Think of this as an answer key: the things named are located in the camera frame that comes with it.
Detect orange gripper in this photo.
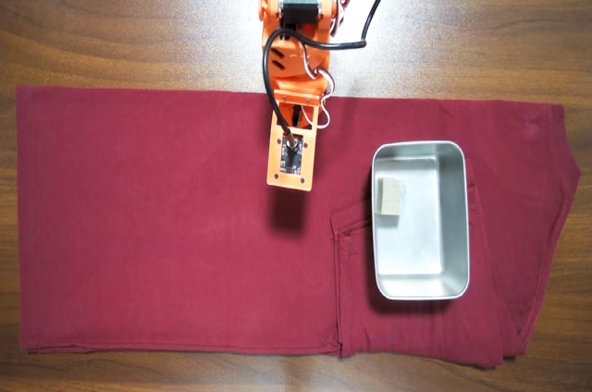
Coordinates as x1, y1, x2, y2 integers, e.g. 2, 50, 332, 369
260, 31, 333, 129

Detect beige foam cube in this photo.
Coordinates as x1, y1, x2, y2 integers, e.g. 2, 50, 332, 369
374, 176, 405, 218

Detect rectangular metal tray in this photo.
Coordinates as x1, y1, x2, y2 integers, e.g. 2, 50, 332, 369
369, 140, 472, 302

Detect dark red cloth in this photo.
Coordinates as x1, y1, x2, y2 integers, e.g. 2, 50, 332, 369
16, 85, 582, 369

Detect white red servo wires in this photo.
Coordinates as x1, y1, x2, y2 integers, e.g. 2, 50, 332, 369
301, 40, 337, 131

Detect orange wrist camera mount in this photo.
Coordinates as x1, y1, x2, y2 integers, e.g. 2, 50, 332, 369
265, 89, 326, 192

